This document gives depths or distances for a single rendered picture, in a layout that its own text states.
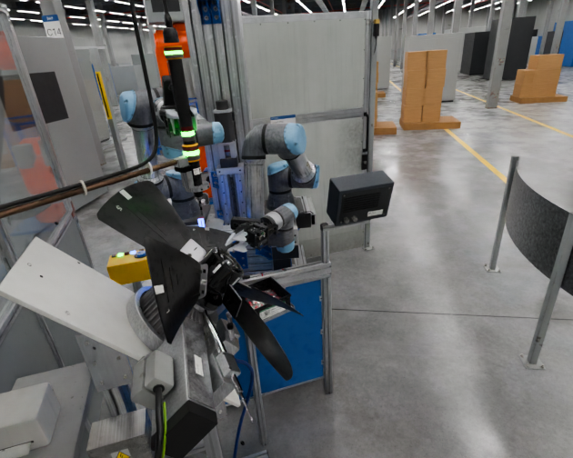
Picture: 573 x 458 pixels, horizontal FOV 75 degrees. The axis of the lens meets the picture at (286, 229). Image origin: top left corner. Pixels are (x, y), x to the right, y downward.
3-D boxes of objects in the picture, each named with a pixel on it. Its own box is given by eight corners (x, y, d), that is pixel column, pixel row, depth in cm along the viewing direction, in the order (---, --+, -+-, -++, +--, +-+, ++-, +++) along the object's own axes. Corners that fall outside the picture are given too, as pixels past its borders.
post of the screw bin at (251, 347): (263, 447, 184) (245, 318, 149) (259, 442, 186) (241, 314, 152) (267, 443, 185) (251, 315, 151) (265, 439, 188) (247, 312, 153)
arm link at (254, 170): (233, 124, 140) (238, 247, 152) (260, 123, 137) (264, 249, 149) (244, 124, 151) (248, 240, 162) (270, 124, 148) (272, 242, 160)
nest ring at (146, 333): (205, 378, 105) (214, 369, 105) (121, 337, 92) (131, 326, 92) (197, 320, 129) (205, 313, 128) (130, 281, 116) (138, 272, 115)
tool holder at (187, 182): (189, 196, 100) (183, 161, 96) (174, 192, 104) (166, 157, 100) (215, 186, 106) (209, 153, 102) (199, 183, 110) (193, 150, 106)
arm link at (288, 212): (300, 222, 151) (298, 203, 147) (284, 233, 143) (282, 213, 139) (285, 218, 155) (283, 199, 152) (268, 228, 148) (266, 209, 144)
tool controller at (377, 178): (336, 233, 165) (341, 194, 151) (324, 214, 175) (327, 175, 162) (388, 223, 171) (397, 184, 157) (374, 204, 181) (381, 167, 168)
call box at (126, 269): (113, 290, 144) (105, 266, 140) (115, 276, 153) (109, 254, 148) (155, 281, 148) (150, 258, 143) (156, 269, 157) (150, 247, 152)
